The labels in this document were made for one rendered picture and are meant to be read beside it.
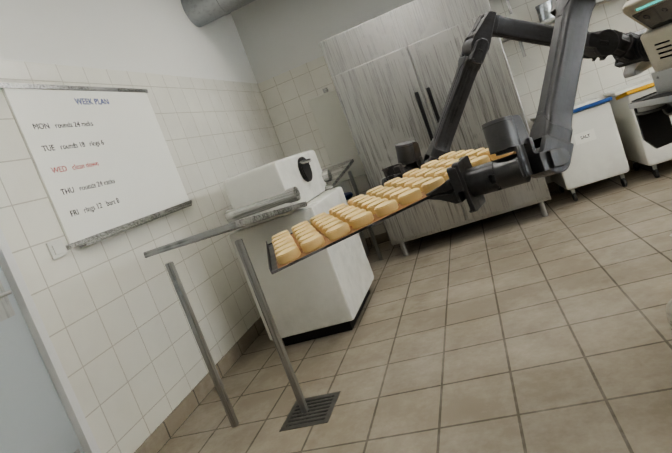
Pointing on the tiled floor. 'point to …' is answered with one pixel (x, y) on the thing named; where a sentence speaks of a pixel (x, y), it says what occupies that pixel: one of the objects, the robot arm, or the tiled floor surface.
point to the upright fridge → (424, 98)
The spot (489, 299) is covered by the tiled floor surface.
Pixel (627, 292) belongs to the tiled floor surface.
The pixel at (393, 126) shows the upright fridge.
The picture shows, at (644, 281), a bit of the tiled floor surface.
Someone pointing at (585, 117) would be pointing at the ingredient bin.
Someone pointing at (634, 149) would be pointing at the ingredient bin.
